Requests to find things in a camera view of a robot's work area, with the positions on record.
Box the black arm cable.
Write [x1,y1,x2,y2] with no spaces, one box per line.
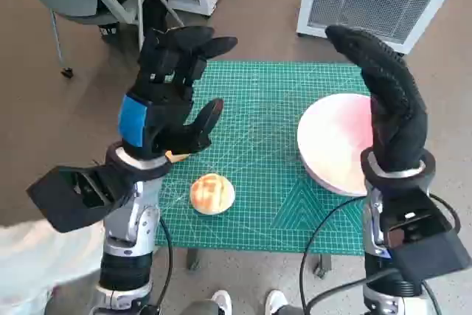
[299,196,369,315]
[305,269,401,309]
[157,218,175,315]

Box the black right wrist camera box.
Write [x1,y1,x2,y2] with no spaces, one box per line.
[381,185,466,281]

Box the white cloth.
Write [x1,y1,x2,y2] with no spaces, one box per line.
[0,215,105,315]

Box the green cutting mat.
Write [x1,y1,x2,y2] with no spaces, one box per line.
[154,59,373,257]

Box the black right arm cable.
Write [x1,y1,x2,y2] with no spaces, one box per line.
[305,269,401,309]
[299,196,369,315]

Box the round toy bread bun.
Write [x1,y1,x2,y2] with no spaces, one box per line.
[189,173,236,215]

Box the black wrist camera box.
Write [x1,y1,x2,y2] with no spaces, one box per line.
[381,185,466,281]
[25,165,137,234]

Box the black table leg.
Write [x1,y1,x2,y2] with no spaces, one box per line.
[313,255,335,279]
[187,248,202,271]

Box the white shoe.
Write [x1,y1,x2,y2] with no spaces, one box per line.
[211,290,233,315]
[265,289,288,315]

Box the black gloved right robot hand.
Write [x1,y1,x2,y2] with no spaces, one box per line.
[325,24,428,174]

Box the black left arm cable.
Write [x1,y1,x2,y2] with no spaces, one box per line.
[157,218,175,315]

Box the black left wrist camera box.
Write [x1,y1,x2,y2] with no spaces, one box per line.
[25,165,137,234]

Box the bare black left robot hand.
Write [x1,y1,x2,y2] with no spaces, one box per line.
[117,25,239,163]

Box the pink bowl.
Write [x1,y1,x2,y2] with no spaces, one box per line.
[296,93,373,198]

